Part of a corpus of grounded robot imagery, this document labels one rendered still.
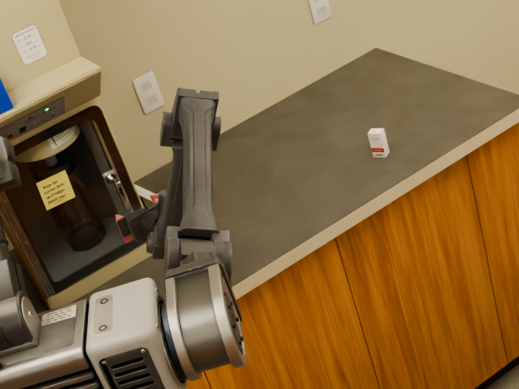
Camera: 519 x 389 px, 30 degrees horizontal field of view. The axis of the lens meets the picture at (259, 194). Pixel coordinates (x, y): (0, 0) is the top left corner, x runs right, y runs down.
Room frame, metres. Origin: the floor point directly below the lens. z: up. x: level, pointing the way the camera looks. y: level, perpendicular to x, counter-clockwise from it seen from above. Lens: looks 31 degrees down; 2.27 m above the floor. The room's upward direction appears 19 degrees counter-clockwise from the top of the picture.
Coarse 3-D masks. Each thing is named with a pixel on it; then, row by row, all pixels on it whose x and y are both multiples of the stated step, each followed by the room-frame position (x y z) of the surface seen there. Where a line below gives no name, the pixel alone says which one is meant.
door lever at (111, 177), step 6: (114, 174) 2.11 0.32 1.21; (108, 180) 2.11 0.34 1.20; (114, 180) 2.09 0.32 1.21; (120, 186) 2.06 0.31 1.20; (120, 192) 2.06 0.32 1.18; (120, 198) 2.07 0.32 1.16; (126, 198) 2.07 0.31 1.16; (126, 204) 2.06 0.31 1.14; (126, 210) 2.07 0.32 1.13; (132, 210) 2.07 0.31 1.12
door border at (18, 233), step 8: (0, 192) 2.02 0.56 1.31; (0, 200) 2.01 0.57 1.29; (8, 200) 2.02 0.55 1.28; (8, 208) 2.02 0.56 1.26; (8, 216) 2.01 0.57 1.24; (16, 216) 2.02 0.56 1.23; (16, 224) 2.02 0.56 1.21; (16, 232) 2.01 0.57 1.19; (24, 232) 2.02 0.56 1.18; (24, 240) 2.02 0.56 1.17; (24, 248) 2.01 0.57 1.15; (32, 248) 2.02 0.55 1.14; (32, 256) 2.02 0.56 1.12; (32, 264) 2.01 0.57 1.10; (40, 264) 2.02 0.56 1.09; (40, 272) 2.02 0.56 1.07; (40, 280) 2.01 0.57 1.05; (48, 280) 2.02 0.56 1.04; (48, 288) 2.02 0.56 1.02
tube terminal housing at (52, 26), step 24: (0, 0) 2.10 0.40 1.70; (24, 0) 2.12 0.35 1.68; (48, 0) 2.14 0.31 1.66; (0, 24) 2.09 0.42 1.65; (24, 24) 2.11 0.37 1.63; (48, 24) 2.13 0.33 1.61; (0, 48) 2.08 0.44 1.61; (48, 48) 2.12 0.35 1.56; (72, 48) 2.14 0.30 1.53; (0, 72) 2.07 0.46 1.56; (24, 72) 2.09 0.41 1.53; (48, 72) 2.11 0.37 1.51; (24, 264) 2.09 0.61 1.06; (120, 264) 2.10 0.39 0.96; (72, 288) 2.05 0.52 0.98
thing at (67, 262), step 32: (64, 128) 2.09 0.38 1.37; (96, 128) 2.12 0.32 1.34; (32, 160) 2.05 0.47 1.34; (64, 160) 2.08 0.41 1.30; (96, 160) 2.11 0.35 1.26; (32, 192) 2.04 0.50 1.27; (96, 192) 2.09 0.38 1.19; (128, 192) 2.12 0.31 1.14; (32, 224) 2.03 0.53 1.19; (64, 224) 2.05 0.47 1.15; (96, 224) 2.08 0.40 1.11; (64, 256) 2.04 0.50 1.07; (96, 256) 2.07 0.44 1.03; (64, 288) 2.03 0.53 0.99
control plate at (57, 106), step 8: (48, 104) 2.01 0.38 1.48; (56, 104) 2.03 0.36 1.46; (64, 104) 2.05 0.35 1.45; (32, 112) 1.99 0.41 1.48; (40, 112) 2.01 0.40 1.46; (48, 112) 2.03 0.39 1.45; (56, 112) 2.05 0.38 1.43; (64, 112) 2.07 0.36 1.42; (16, 120) 1.98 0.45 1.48; (24, 120) 2.00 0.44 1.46; (32, 120) 2.02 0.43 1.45; (40, 120) 2.04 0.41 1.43; (48, 120) 2.06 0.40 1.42; (0, 128) 1.96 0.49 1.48; (8, 128) 1.98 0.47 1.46; (16, 128) 2.00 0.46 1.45; (32, 128) 2.04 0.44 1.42; (0, 136) 1.98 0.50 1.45; (16, 136) 2.02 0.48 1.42
